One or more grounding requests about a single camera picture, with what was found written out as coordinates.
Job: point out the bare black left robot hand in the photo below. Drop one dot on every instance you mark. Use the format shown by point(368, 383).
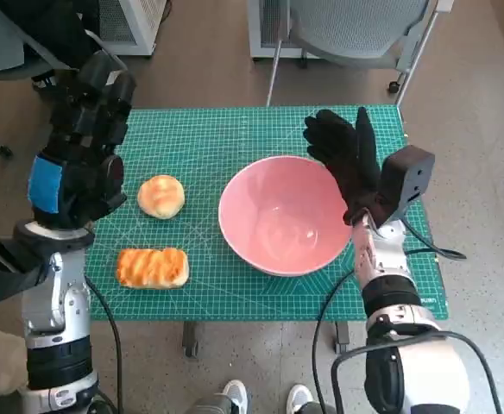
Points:
point(83, 181)

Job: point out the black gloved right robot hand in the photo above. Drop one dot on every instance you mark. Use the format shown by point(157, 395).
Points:
point(351, 164)

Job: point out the round toy bread bun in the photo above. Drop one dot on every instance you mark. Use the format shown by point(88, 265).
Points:
point(161, 196)

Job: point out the pink bowl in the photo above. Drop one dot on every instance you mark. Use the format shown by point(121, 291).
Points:
point(278, 215)

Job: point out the rectangular striped toy bread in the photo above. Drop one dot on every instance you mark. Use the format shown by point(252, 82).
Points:
point(157, 267)

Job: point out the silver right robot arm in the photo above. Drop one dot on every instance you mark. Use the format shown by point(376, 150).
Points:
point(386, 259)

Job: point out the green cutting mat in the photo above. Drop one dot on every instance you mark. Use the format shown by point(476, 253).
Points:
point(200, 142)

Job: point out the grey mesh office chair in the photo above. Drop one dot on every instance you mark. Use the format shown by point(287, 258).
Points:
point(342, 26)

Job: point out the person in black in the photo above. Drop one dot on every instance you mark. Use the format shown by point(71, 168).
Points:
point(53, 26)

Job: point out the white vented cabinet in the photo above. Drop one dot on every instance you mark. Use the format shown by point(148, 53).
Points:
point(269, 26)

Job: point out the white mesh-sided cabinet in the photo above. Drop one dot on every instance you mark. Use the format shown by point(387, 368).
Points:
point(140, 26)

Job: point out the black table foot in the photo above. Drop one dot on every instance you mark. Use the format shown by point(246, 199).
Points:
point(342, 338)
point(190, 340)

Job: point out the person in white shoes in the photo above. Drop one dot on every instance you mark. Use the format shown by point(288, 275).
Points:
point(234, 394)

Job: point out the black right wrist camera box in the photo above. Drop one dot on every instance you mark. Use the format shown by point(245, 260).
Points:
point(407, 181)

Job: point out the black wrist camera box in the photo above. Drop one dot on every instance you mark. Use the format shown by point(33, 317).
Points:
point(407, 181)
point(1, 267)

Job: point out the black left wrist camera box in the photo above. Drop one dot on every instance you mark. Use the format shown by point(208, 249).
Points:
point(1, 267)

